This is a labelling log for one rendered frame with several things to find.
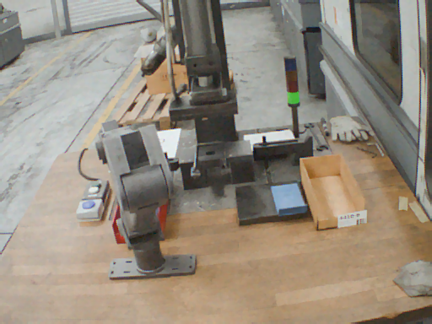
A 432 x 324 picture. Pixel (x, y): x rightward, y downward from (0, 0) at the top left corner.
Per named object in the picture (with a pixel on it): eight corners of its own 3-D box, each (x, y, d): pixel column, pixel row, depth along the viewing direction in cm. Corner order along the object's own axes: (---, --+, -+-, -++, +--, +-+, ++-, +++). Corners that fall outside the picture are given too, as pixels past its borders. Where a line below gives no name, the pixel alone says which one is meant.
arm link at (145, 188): (120, 215, 108) (118, 168, 78) (148, 207, 110) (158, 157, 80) (128, 241, 107) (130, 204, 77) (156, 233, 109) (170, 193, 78)
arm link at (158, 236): (115, 216, 105) (120, 229, 100) (153, 205, 107) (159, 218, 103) (121, 240, 108) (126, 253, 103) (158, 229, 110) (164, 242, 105)
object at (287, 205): (279, 218, 118) (278, 208, 116) (271, 187, 131) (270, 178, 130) (307, 214, 117) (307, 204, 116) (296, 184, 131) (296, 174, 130)
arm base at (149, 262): (104, 234, 109) (99, 252, 103) (190, 227, 108) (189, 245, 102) (112, 261, 113) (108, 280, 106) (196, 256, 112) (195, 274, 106)
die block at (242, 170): (183, 190, 140) (179, 166, 137) (185, 174, 149) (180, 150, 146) (255, 181, 139) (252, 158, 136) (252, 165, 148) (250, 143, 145)
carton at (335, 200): (316, 234, 115) (316, 206, 111) (300, 183, 137) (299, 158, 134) (366, 225, 114) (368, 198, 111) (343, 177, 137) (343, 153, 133)
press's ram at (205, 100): (171, 134, 132) (154, 26, 119) (177, 101, 155) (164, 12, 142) (240, 126, 131) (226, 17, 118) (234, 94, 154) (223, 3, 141)
